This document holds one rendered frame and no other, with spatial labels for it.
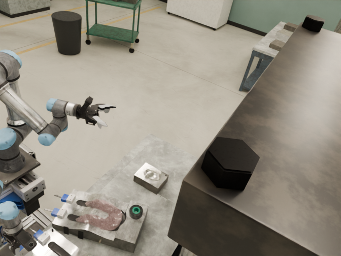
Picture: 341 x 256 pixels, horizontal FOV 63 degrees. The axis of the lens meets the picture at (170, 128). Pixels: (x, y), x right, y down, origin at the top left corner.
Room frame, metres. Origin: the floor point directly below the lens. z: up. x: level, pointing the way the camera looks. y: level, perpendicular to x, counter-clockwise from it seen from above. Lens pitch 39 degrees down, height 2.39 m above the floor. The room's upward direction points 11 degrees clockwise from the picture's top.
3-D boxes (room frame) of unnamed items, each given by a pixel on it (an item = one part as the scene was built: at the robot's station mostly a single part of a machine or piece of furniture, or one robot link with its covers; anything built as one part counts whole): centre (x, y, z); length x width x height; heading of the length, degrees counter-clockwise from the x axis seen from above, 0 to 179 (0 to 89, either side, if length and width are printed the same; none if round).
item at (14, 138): (1.05, 0.88, 1.20); 0.13 x 0.12 x 0.14; 178
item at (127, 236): (0.93, 0.30, 0.86); 0.50 x 0.26 x 0.11; 84
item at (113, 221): (0.92, 0.31, 0.90); 0.26 x 0.18 x 0.08; 84
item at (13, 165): (1.04, 0.88, 1.09); 0.15 x 0.15 x 0.10
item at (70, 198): (1.00, 0.57, 0.86); 0.13 x 0.05 x 0.05; 84
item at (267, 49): (5.05, -1.72, 0.44); 1.90 x 0.70 x 0.89; 156
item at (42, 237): (0.73, 0.59, 0.89); 0.13 x 0.05 x 0.05; 67
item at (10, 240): (0.62, 0.62, 1.07); 0.09 x 0.08 x 0.12; 67
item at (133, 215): (0.96, 0.10, 0.93); 0.08 x 0.08 x 0.04
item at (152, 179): (1.31, 0.07, 0.84); 0.20 x 0.15 x 0.07; 67
